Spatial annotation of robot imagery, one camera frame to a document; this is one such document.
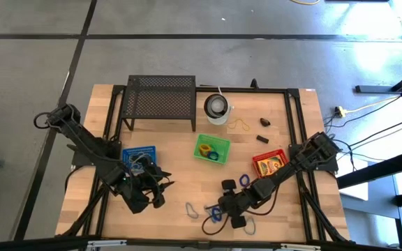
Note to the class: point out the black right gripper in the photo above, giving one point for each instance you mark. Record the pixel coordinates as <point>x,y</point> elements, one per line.
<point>237,203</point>

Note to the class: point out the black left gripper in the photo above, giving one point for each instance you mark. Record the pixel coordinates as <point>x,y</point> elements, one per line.
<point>141,188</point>

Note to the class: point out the yellow green crayon box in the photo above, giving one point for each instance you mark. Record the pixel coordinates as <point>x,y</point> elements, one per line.
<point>271,165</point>

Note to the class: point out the yellow rubber band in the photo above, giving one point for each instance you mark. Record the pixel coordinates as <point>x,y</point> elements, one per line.
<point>238,120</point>

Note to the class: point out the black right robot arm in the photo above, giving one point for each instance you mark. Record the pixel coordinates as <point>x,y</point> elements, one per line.
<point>284,171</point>

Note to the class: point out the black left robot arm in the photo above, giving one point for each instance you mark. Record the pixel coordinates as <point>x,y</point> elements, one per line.
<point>89,146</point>

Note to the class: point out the blue plastic basket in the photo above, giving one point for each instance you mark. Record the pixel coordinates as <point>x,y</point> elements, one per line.
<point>127,153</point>

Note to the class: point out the red plastic basket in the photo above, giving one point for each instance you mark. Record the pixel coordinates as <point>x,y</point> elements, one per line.
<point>254,164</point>

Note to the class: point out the green plastic basket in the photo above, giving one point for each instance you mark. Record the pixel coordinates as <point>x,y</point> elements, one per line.
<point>222,143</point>

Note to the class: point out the white cylinder with black rim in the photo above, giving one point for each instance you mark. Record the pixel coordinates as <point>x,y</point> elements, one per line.
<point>218,120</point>

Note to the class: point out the black mesh metal shelf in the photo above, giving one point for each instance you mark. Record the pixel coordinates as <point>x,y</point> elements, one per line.
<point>159,97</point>

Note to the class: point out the yellow power plug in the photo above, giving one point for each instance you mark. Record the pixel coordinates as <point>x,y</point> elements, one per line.
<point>340,112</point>

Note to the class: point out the silver metal bracket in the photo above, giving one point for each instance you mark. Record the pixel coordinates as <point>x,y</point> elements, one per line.
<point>106,243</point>
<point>300,247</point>

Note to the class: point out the black aluminium table frame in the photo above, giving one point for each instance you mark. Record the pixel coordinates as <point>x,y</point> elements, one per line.
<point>257,90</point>

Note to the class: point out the black knob on frame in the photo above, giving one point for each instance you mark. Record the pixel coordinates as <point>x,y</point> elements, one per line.
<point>254,83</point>

